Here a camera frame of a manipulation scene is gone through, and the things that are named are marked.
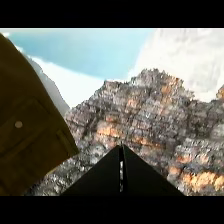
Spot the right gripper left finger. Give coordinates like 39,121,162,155
61,144,122,197

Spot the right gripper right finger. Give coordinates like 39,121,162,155
121,143,185,197

